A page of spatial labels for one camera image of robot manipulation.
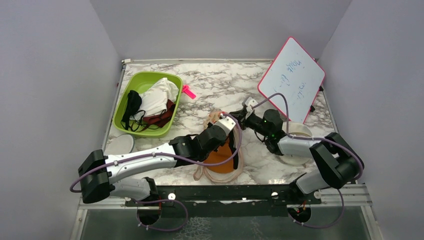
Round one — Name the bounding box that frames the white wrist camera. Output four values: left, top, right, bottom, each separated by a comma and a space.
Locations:
214, 116, 237, 135
241, 96, 258, 111

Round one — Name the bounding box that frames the white cloth garment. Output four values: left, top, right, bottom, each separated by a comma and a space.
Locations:
139, 77, 179, 117

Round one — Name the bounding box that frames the orange bra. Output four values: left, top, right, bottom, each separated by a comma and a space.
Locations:
203, 136, 240, 174

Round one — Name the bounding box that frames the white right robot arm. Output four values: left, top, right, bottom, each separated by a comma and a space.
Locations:
230, 107, 364, 204

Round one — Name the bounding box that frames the white round mesh bag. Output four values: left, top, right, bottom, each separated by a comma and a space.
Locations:
103, 134, 135, 155

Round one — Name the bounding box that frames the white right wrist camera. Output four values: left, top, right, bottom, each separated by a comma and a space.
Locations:
241, 96, 258, 111

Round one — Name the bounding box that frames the peach patterned mesh laundry bag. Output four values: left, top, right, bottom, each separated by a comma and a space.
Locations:
193, 127, 245, 183

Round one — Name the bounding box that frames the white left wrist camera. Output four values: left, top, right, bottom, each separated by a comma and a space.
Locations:
214, 116, 237, 135

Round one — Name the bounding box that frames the pink plastic clip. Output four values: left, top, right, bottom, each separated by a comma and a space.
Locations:
181, 84, 197, 100

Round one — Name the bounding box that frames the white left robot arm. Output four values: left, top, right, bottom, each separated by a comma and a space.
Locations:
70, 116, 240, 206

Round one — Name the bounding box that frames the green plastic basket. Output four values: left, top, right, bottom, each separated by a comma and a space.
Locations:
112, 71, 183, 138

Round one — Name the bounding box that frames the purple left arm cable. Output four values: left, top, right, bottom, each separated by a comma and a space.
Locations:
69, 113, 244, 194

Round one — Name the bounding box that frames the black bra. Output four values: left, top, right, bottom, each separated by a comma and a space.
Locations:
120, 90, 146, 132

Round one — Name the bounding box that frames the pink framed whiteboard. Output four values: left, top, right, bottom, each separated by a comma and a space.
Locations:
257, 36, 326, 123

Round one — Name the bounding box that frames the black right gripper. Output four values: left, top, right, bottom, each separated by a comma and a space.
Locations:
229, 108, 271, 138

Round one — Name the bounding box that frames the dark red bra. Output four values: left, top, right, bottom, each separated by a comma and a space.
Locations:
142, 99, 176, 131

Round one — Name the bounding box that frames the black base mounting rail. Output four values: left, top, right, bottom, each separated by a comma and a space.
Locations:
125, 184, 321, 218

